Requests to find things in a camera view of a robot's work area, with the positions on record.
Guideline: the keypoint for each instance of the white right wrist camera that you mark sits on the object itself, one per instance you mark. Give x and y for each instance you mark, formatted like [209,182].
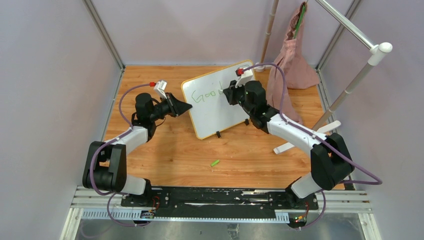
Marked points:
[244,74]

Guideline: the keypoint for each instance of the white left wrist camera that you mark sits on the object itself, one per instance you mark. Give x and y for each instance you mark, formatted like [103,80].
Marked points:
[160,88]

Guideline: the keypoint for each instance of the pink cloth bag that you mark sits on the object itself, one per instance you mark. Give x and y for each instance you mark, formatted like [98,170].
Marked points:
[299,75]

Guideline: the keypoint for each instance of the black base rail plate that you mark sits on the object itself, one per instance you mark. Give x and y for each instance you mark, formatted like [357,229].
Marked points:
[218,202]

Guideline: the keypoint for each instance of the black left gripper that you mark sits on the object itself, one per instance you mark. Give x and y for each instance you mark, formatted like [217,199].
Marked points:
[176,107]

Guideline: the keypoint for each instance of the green marker cap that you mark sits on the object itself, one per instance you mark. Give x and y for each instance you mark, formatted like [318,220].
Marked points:
[214,163]

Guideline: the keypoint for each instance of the yellow framed whiteboard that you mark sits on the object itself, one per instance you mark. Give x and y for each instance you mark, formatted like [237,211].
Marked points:
[210,110]

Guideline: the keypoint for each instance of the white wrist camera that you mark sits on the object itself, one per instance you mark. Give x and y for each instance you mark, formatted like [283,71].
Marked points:
[244,74]
[160,88]

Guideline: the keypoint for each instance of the wooden rack pole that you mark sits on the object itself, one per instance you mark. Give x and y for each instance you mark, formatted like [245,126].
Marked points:
[268,32]

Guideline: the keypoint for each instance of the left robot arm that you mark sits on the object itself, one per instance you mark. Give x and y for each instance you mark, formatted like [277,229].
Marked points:
[105,169]

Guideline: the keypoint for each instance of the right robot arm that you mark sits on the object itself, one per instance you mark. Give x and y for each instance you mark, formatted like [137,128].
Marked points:
[330,161]

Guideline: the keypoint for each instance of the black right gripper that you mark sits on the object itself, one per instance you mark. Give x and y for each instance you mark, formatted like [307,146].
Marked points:
[231,92]

